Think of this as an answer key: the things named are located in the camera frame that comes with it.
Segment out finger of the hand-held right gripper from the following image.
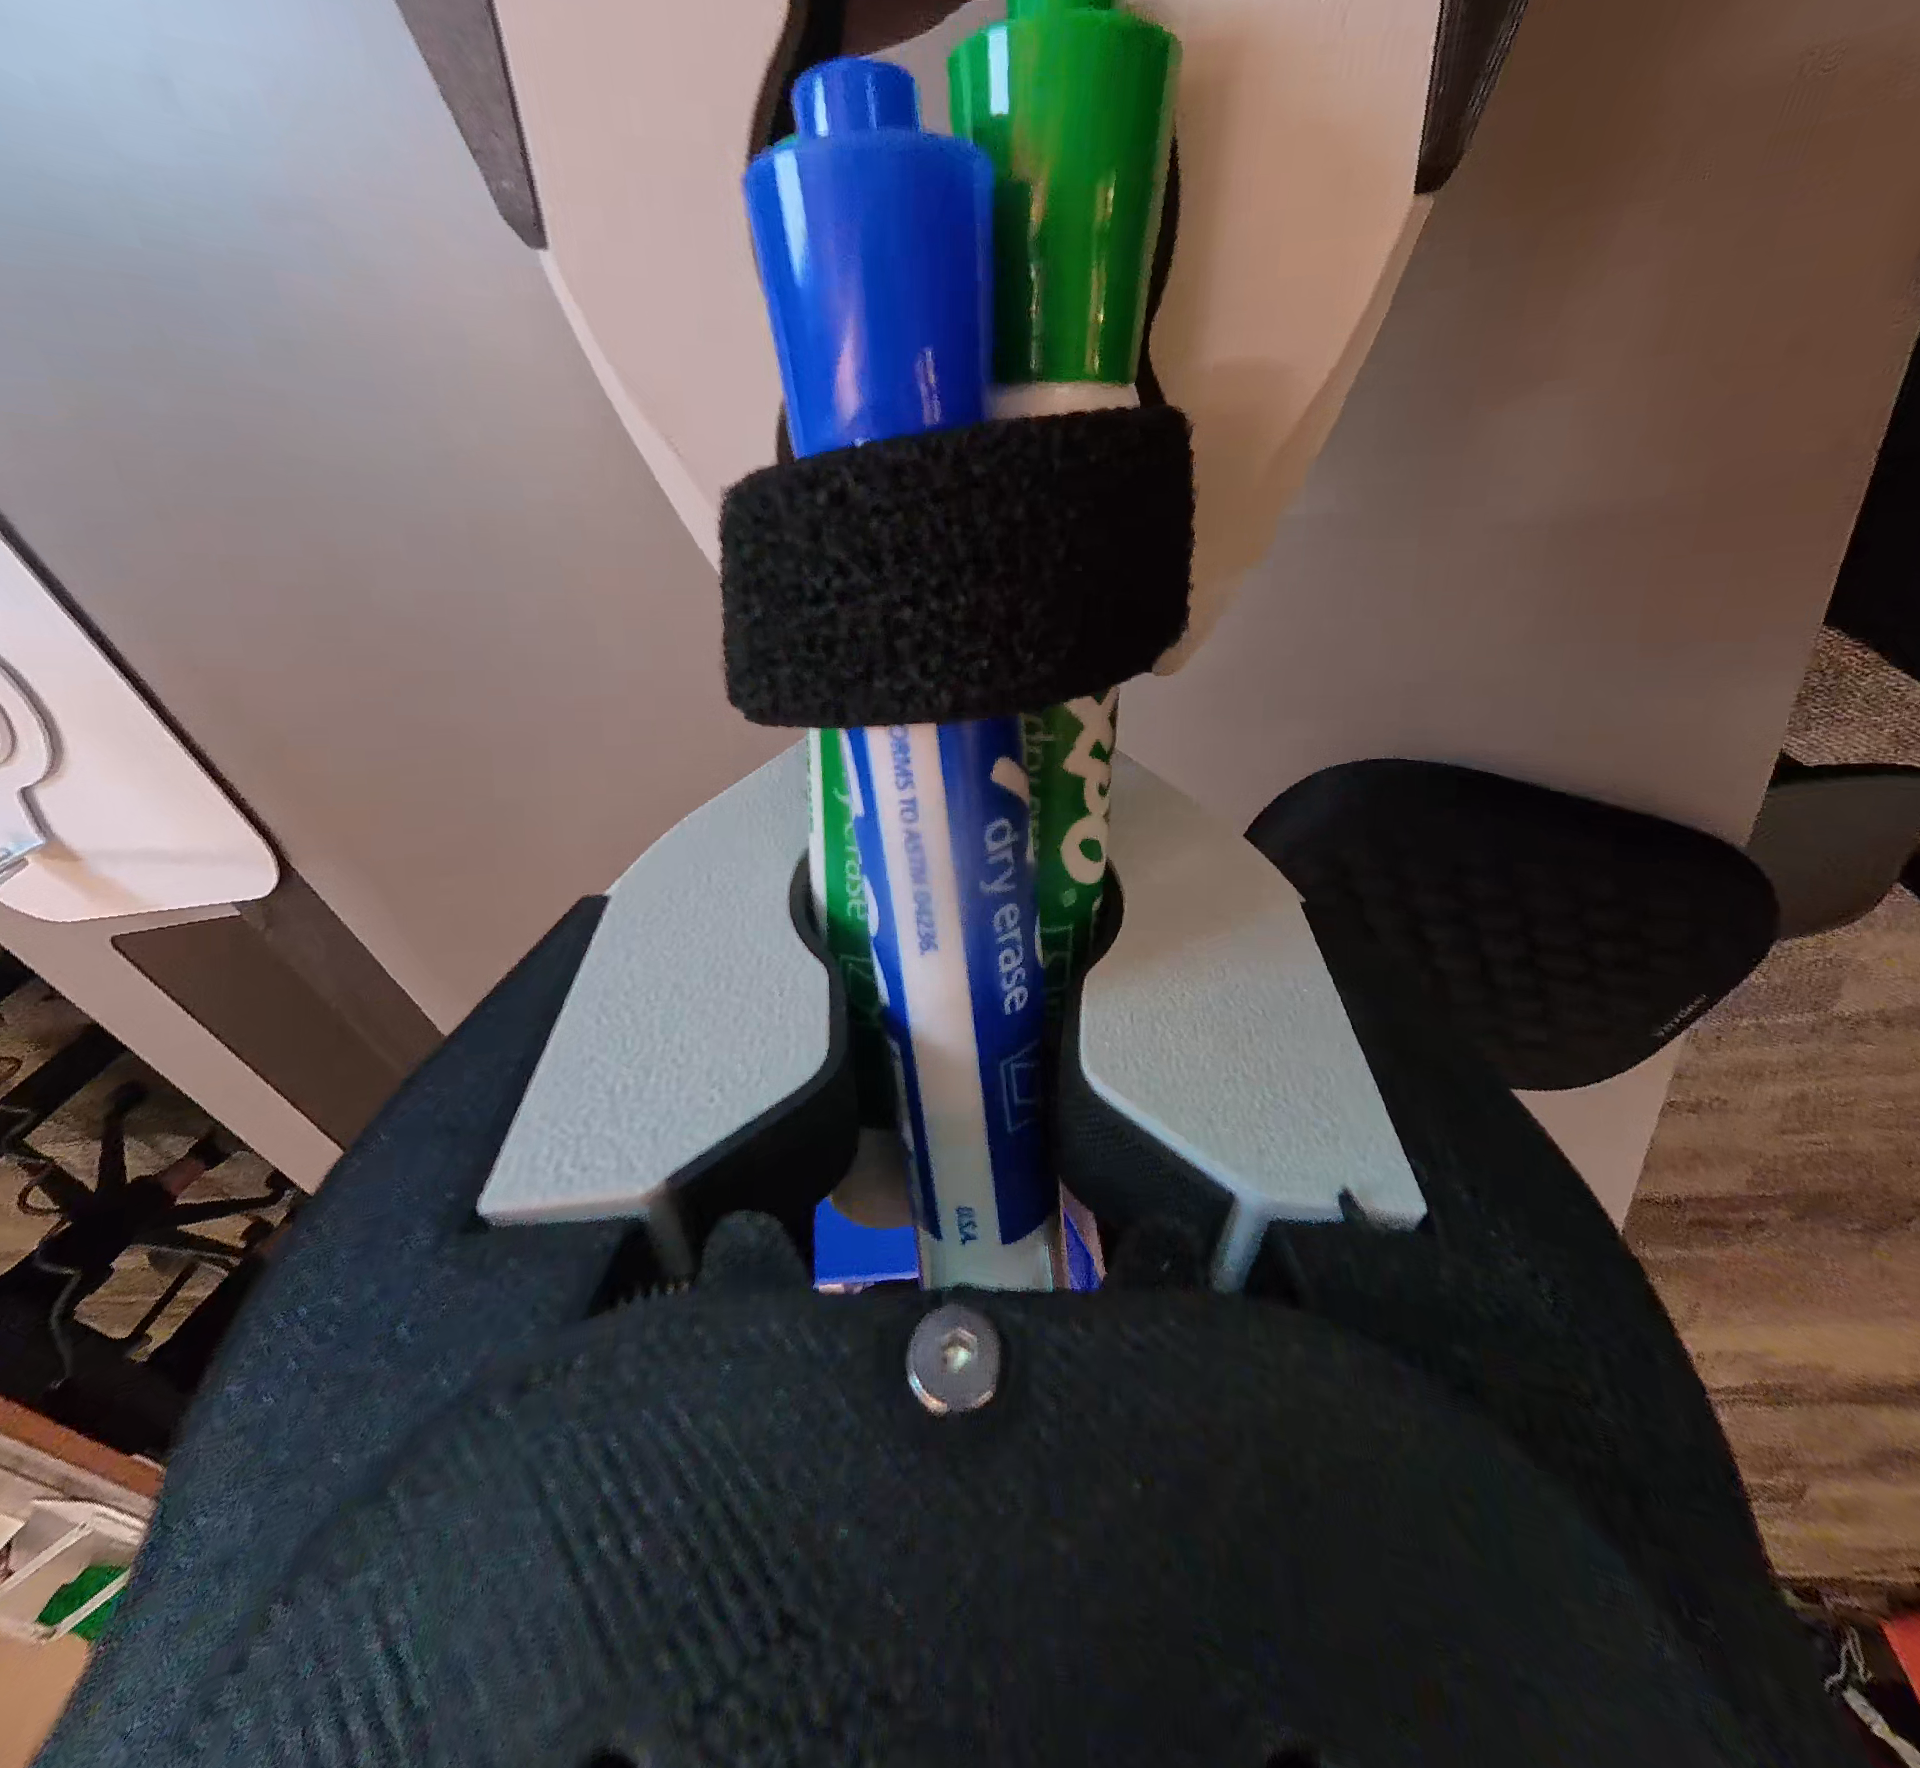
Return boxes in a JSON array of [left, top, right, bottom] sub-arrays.
[[455, 0, 801, 596], [1100, 0, 1464, 678]]

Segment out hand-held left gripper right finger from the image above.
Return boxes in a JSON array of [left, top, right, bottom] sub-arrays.
[[1051, 751, 1430, 1237]]

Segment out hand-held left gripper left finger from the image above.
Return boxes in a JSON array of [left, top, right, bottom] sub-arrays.
[[475, 756, 863, 1252]]

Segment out green dry-erase marker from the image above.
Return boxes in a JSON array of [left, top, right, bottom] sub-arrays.
[[802, 721, 908, 1222], [944, 0, 1183, 1035]]

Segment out blue plastic bin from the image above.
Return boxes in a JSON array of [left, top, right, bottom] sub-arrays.
[[814, 1195, 1111, 1293]]

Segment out blue dry-erase marker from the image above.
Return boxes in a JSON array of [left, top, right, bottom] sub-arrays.
[[742, 58, 1104, 1293]]

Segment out black fabric strap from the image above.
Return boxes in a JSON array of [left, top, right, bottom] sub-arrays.
[[716, 406, 1200, 727]]

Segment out black chair base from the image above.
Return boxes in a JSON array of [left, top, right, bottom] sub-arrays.
[[0, 1032, 309, 1401]]

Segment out white stand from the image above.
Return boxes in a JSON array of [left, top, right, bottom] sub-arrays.
[[0, 519, 288, 925]]

